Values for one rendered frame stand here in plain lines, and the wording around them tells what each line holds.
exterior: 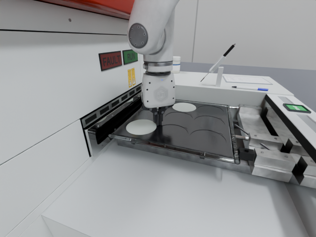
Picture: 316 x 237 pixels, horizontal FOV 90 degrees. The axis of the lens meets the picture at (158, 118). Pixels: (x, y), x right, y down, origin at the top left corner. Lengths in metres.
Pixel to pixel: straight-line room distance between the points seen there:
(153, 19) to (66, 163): 0.38
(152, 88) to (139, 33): 0.16
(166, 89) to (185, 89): 0.30
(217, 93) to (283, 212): 0.48
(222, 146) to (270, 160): 0.11
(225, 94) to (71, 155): 0.63
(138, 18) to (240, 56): 1.73
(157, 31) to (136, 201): 0.38
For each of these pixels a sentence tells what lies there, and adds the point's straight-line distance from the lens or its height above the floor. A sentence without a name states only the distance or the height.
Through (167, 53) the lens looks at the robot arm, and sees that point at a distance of 0.44.
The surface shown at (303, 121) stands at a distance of 0.58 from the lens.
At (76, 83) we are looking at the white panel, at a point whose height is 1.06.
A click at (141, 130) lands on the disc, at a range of 0.50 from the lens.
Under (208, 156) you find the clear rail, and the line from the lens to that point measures 0.42.
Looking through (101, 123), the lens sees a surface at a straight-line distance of 0.50.
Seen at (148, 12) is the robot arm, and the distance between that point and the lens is 0.36.
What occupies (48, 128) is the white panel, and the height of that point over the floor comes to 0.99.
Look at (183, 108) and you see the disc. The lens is 0.66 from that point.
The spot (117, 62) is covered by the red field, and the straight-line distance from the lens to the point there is 0.57.
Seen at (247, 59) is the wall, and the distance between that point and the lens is 2.02.
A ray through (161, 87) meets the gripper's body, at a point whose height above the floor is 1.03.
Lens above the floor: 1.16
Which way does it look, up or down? 27 degrees down
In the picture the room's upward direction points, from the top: straight up
